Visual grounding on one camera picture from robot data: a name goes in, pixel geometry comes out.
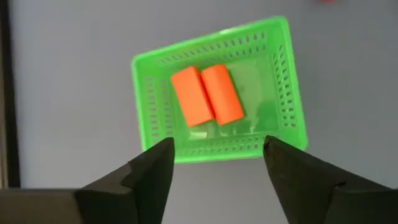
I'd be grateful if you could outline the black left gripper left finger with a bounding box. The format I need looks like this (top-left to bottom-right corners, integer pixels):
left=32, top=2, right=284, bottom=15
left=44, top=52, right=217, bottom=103
left=0, top=137, right=175, bottom=224

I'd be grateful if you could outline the green plastic basket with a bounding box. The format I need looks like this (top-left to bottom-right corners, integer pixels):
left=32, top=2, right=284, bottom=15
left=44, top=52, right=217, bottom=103
left=130, top=15, right=309, bottom=165

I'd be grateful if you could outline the black table frame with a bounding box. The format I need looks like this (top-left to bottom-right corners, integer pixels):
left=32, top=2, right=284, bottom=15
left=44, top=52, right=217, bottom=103
left=0, top=0, right=21, bottom=189

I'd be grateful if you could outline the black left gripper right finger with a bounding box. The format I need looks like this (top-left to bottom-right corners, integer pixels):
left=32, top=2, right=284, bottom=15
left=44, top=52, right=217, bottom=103
left=263, top=136, right=398, bottom=224

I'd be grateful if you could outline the orange rectangular block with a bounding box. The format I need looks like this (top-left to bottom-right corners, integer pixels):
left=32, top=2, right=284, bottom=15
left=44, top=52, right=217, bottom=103
left=201, top=63, right=246, bottom=126
left=170, top=65, right=216, bottom=128

